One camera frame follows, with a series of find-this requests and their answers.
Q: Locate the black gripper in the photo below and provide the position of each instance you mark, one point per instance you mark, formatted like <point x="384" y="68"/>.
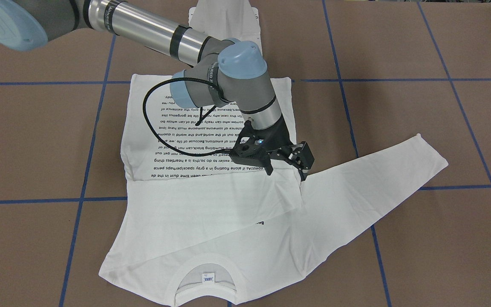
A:
<point x="280" y="137"/>

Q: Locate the white long-sleeve printed shirt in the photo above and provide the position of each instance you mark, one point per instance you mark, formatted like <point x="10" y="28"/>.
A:
<point x="196" y="227"/>

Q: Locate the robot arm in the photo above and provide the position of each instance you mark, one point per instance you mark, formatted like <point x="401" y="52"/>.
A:
<point x="221" y="71"/>

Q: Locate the white perforated base plate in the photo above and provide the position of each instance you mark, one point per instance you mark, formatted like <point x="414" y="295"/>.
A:
<point x="224" y="19"/>

